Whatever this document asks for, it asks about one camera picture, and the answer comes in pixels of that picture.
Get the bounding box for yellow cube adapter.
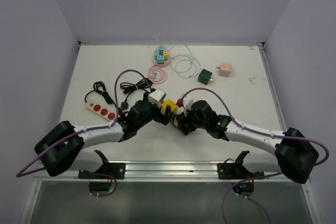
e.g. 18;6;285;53
161;99;178;115

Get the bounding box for dark green cube adapter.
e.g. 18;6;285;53
197;69;214;85

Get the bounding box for beige power strip red sockets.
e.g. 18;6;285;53
85;100;117;121

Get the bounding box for pink cube adapter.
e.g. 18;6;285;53
216;62;232;77

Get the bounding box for green power strip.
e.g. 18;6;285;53
170;119;181;132

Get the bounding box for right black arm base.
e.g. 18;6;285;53
217;152;263;192

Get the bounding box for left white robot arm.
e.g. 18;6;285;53
34;100;173;178

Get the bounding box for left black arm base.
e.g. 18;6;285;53
78;152;126;193

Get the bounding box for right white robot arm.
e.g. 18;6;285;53
174;99;319;184

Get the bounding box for pink round charging base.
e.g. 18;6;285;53
152;55;171;68

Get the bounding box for blue charger cube front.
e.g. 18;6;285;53
156;55;165;64

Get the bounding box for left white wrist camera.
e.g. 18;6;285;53
148;88;166;108

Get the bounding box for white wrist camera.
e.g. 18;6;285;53
148;88;166;108
176;95;194;114

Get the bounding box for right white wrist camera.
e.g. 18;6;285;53
176;95;194;114

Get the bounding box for black cord of green strip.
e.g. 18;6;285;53
120;78;154;111

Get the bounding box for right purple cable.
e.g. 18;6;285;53
181;87;330;167

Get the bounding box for purple cable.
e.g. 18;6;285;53
15;69;154;178
181;87;330;167

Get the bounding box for aluminium frame rail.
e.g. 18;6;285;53
34;159;310;183

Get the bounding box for light green coiled cable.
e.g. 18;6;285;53
167;45;200;78

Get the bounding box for light blue coiled cable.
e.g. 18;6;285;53
154;34;202;80

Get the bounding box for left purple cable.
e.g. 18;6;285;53
15;69;154;178

